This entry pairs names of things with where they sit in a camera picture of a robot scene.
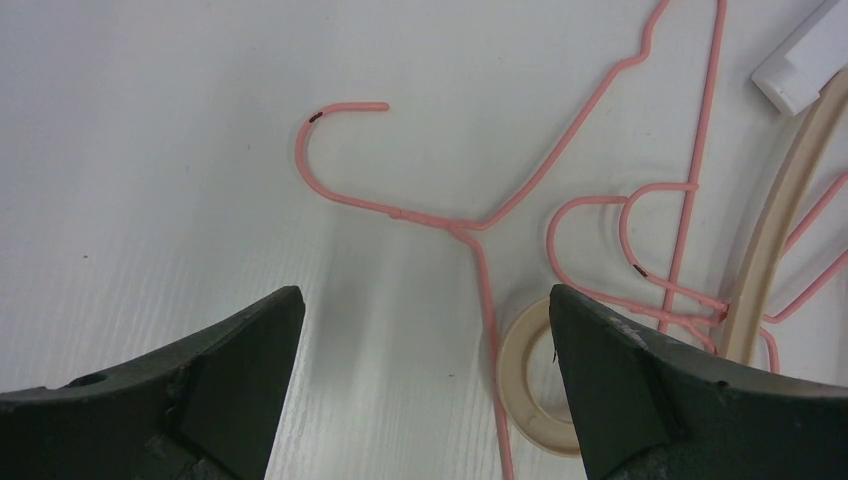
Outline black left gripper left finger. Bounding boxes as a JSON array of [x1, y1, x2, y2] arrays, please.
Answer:
[[1, 286, 305, 479]]

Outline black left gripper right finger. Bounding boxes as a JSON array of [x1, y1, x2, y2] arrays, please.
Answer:
[[549, 285, 847, 479]]

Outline silver clothes rack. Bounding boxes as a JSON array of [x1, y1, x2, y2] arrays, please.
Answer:
[[751, 0, 847, 116]]

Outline thin pink wire hanger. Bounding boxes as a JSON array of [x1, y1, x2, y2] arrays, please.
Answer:
[[294, 0, 729, 480]]

